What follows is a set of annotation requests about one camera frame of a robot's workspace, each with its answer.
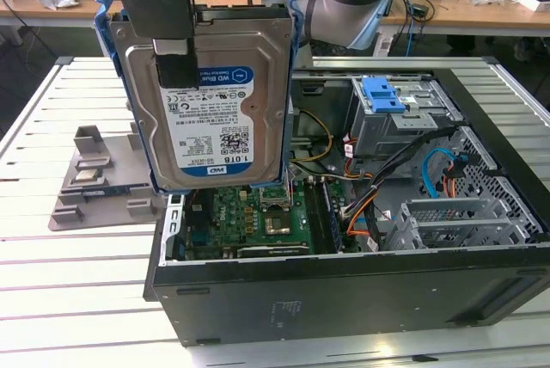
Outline green motherboard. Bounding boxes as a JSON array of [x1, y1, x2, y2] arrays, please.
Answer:
[[184, 187, 358, 257]]

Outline dark RAM stick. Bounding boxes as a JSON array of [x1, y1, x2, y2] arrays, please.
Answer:
[[321, 179, 345, 253]]

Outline labelled red drive wires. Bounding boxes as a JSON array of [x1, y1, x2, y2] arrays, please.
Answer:
[[341, 135, 375, 182]]

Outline black sleeved cable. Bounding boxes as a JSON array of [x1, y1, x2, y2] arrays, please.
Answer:
[[341, 126, 457, 218]]

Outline blue RAM stick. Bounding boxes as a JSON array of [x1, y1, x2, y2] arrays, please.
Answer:
[[81, 187, 130, 198]]

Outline CPU socket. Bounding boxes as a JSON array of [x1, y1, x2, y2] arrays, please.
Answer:
[[262, 209, 295, 236]]

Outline grey optical drive cage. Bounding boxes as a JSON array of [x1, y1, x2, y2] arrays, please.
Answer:
[[348, 77, 466, 162]]

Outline white box with black inset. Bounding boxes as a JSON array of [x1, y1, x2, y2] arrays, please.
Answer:
[[514, 0, 550, 13]]

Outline orange power wire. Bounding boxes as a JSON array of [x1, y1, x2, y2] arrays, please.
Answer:
[[442, 163, 459, 201]]

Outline blue data wire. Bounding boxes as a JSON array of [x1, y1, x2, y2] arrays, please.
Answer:
[[420, 147, 470, 200]]

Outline black PC case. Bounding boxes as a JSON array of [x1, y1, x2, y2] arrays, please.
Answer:
[[143, 56, 550, 348]]

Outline metal socket cover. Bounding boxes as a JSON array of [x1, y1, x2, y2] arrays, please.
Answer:
[[256, 189, 295, 211]]

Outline grey parts rack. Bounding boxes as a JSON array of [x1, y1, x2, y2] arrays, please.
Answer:
[[46, 120, 171, 234]]

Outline yellow wire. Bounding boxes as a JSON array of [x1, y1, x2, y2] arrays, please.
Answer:
[[298, 109, 334, 167]]

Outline hard disk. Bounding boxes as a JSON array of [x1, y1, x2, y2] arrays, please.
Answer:
[[93, 0, 302, 195]]

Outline black RAM slot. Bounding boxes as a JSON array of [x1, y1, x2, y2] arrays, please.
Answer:
[[303, 176, 330, 256]]

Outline black graphics card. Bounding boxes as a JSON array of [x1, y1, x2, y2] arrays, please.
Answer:
[[223, 242, 311, 261]]

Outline blue plastic drive latch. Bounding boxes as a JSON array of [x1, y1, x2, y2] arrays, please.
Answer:
[[361, 77, 408, 114]]

